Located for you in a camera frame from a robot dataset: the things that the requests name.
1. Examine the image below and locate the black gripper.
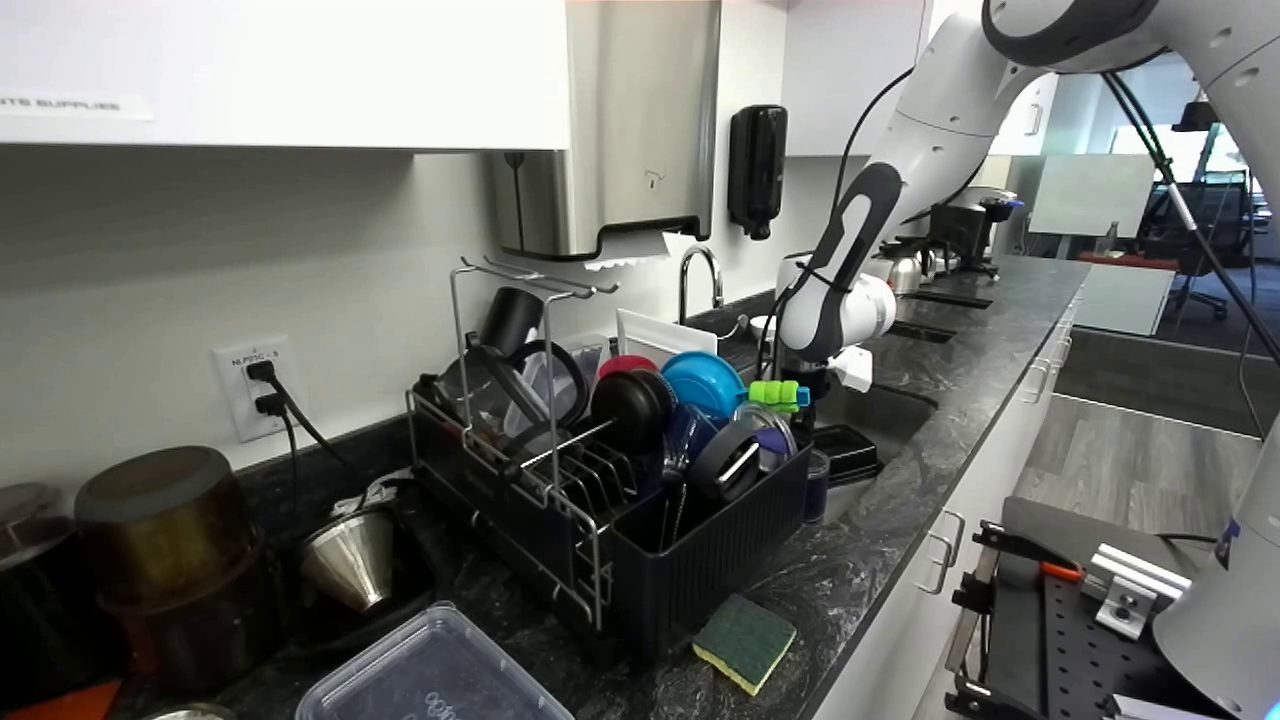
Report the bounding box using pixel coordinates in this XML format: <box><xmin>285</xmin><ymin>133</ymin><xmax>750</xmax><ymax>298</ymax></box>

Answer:
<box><xmin>782</xmin><ymin>347</ymin><xmax>841</xmax><ymax>413</ymax></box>

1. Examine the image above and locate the stainless steel sink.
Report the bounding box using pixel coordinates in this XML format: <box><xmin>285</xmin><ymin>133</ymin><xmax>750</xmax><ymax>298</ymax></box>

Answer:
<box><xmin>801</xmin><ymin>377</ymin><xmax>946</xmax><ymax>532</ymax></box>

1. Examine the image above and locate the black sink faucet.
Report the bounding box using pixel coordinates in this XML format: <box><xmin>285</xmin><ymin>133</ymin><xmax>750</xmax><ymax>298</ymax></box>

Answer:
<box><xmin>674</xmin><ymin>246</ymin><xmax>731</xmax><ymax>327</ymax></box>

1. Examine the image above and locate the red round lid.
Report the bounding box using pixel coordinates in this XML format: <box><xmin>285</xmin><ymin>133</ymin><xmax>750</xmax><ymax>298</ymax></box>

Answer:
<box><xmin>592</xmin><ymin>347</ymin><xmax>664</xmax><ymax>393</ymax></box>

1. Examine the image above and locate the black rimmed glass lid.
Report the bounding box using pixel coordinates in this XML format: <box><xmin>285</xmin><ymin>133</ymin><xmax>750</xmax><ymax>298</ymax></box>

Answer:
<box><xmin>516</xmin><ymin>335</ymin><xmax>592</xmax><ymax>433</ymax></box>

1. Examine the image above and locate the green bottle cap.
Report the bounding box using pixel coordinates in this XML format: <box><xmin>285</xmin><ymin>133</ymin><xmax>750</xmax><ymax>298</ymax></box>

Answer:
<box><xmin>746</xmin><ymin>377</ymin><xmax>822</xmax><ymax>418</ymax></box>

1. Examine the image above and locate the black rectangular tray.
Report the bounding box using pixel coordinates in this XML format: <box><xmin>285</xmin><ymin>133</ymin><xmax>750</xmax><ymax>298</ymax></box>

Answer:
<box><xmin>813</xmin><ymin>420</ymin><xmax>883</xmax><ymax>488</ymax></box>

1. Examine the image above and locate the blue plastic bowl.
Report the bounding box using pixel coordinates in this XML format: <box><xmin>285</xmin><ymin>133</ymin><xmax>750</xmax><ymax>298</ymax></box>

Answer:
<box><xmin>662</xmin><ymin>347</ymin><xmax>750</xmax><ymax>429</ymax></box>

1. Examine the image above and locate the black counter mat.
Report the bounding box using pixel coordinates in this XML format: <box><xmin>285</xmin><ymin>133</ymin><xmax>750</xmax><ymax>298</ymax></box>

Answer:
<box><xmin>888</xmin><ymin>317</ymin><xmax>966</xmax><ymax>347</ymax></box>

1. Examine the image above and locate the white rectangular container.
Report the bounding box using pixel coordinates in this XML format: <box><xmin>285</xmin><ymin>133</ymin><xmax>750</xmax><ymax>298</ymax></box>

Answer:
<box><xmin>611</xmin><ymin>303</ymin><xmax>726</xmax><ymax>374</ymax></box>

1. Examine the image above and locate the black soap dispenser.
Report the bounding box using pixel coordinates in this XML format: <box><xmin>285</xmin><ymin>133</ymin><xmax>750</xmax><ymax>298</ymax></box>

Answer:
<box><xmin>726</xmin><ymin>102</ymin><xmax>792</xmax><ymax>246</ymax></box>

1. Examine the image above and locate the black coffee machine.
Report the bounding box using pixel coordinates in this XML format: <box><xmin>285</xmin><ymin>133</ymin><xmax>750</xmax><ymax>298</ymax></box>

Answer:
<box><xmin>893</xmin><ymin>186</ymin><xmax>1028</xmax><ymax>317</ymax></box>

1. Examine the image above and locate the black dish rack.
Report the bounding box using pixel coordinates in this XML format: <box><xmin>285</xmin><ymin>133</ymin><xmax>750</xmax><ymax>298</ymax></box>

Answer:
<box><xmin>402</xmin><ymin>258</ymin><xmax>822</xmax><ymax>664</ymax></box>

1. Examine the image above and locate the white base cabinet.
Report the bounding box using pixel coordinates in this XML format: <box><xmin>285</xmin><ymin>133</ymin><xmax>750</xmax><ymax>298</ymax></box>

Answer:
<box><xmin>810</xmin><ymin>298</ymin><xmax>1088</xmax><ymax>720</ymax></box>

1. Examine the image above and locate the green yellow sponge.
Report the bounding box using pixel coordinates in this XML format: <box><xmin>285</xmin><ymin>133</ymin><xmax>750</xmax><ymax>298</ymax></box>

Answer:
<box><xmin>689</xmin><ymin>590</ymin><xmax>806</xmax><ymax>702</ymax></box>

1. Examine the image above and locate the black cup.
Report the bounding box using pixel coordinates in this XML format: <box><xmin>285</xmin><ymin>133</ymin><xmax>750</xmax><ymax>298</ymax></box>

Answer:
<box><xmin>474</xmin><ymin>283</ymin><xmax>549</xmax><ymax>366</ymax></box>

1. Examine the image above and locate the stainless paper towel dispenser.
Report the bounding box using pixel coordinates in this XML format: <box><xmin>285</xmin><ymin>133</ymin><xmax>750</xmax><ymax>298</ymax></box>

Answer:
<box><xmin>486</xmin><ymin>0</ymin><xmax>726</xmax><ymax>265</ymax></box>

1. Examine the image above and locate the white desk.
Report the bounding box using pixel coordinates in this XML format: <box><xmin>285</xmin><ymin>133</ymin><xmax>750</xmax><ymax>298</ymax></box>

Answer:
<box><xmin>1067</xmin><ymin>258</ymin><xmax>1182</xmax><ymax>339</ymax></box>

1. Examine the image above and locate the white upper cabinet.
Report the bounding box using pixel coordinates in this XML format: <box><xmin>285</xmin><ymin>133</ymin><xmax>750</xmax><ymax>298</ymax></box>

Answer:
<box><xmin>782</xmin><ymin>0</ymin><xmax>1074</xmax><ymax>164</ymax></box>
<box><xmin>0</xmin><ymin>0</ymin><xmax>575</xmax><ymax>155</ymax></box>

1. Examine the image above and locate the white board panel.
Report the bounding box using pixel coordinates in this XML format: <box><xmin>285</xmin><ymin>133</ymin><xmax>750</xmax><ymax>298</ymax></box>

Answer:
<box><xmin>1026</xmin><ymin>152</ymin><xmax>1163</xmax><ymax>246</ymax></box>

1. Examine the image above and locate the black perforated table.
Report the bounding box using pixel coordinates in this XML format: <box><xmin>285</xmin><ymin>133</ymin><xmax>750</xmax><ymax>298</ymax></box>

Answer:
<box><xmin>941</xmin><ymin>526</ymin><xmax>1207</xmax><ymax>720</ymax></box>

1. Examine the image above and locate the black office chair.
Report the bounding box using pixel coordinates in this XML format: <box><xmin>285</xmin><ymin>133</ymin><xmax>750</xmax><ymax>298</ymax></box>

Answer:
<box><xmin>1138</xmin><ymin>176</ymin><xmax>1269</xmax><ymax>327</ymax></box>

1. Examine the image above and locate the clear plastic container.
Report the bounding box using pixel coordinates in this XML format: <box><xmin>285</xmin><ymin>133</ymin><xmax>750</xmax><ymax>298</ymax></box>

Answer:
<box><xmin>294</xmin><ymin>598</ymin><xmax>582</xmax><ymax>720</ymax></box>

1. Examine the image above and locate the bronze metal pot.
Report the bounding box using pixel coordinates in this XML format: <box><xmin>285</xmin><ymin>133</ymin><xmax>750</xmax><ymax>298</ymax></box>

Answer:
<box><xmin>69</xmin><ymin>444</ymin><xmax>269</xmax><ymax>702</ymax></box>

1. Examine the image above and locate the dark metal pot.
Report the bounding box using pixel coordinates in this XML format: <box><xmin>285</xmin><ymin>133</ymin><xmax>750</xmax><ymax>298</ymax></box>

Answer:
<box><xmin>0</xmin><ymin>480</ymin><xmax>88</xmax><ymax>713</ymax></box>

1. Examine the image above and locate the orange flat object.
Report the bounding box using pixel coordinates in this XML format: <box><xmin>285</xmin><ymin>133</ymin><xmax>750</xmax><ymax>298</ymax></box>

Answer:
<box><xmin>0</xmin><ymin>672</ymin><xmax>130</xmax><ymax>720</ymax></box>

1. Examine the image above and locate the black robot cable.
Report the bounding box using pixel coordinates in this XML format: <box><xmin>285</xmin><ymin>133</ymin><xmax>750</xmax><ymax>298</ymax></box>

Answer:
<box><xmin>758</xmin><ymin>66</ymin><xmax>1280</xmax><ymax>366</ymax></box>

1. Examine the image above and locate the orange handled tool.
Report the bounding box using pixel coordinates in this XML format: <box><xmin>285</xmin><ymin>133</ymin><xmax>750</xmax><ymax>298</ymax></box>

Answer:
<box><xmin>969</xmin><ymin>522</ymin><xmax>1091</xmax><ymax>590</ymax></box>

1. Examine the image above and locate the aluminium bracket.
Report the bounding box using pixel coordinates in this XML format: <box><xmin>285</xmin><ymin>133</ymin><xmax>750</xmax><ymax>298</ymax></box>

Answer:
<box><xmin>1085</xmin><ymin>542</ymin><xmax>1195</xmax><ymax>644</ymax></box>

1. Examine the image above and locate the black plug cable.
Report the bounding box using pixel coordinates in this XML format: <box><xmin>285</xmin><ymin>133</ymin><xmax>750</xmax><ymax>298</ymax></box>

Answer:
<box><xmin>245</xmin><ymin>353</ymin><xmax>367</xmax><ymax>488</ymax></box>
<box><xmin>252</xmin><ymin>389</ymin><xmax>308</xmax><ymax>518</ymax></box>

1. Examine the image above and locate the white wall outlet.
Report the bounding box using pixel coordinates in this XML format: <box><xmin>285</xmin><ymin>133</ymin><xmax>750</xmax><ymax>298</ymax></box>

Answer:
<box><xmin>207</xmin><ymin>334</ymin><xmax>301</xmax><ymax>444</ymax></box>

